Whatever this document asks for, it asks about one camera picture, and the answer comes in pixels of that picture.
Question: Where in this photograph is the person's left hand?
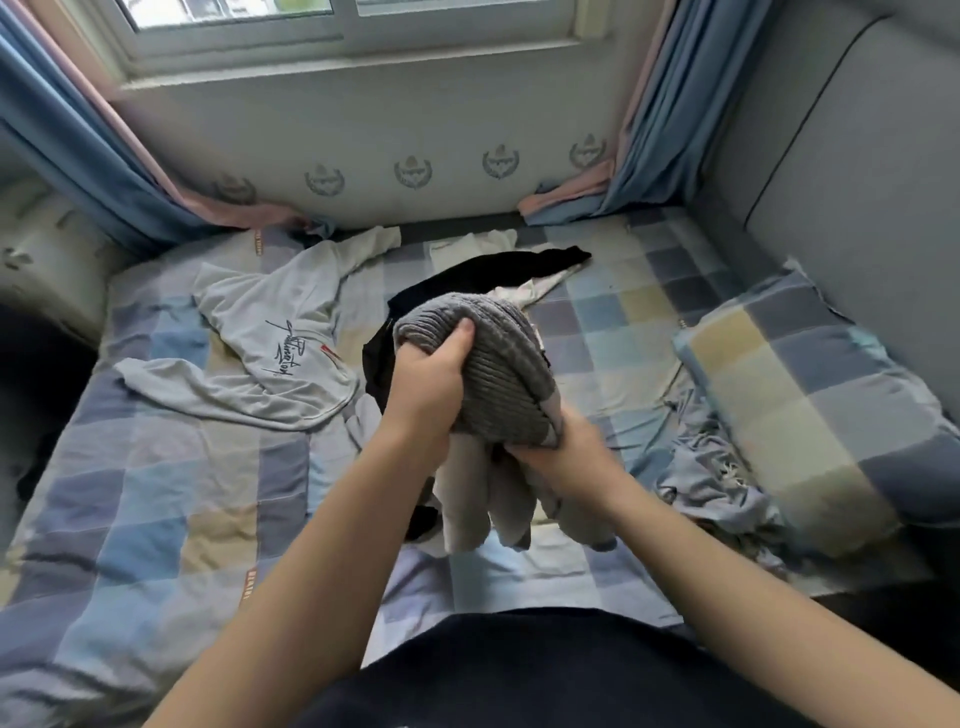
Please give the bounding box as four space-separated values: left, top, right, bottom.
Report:
375 318 477 449

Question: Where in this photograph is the person's right hand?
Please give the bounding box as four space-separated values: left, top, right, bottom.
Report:
502 402 632 512

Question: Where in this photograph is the grey two-tone jacket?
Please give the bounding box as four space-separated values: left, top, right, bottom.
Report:
393 292 620 551

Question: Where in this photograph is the black garment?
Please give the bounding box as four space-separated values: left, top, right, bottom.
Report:
363 247 591 410

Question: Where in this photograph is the white t-shirt with script print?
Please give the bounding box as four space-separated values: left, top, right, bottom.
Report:
117 225 521 431

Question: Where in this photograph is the person's right forearm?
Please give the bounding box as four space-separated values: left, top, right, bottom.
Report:
585 468 960 728

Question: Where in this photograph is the person's left forearm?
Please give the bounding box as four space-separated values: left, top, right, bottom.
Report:
145 420 452 728

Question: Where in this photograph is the person's dark shirt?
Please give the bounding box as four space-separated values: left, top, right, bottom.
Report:
292 607 821 728

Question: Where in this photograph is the bed with plaid sheet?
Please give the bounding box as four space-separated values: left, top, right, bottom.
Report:
0 202 960 728

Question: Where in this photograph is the blue-grey garment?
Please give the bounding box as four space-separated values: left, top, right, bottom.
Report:
652 375 800 566

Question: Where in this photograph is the plaid pillow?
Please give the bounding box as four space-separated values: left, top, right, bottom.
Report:
675 258 960 560

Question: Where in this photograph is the white framed window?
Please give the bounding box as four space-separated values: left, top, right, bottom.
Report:
67 0 620 86

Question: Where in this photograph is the grey padded headboard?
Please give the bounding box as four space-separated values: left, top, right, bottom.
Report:
697 0 960 425

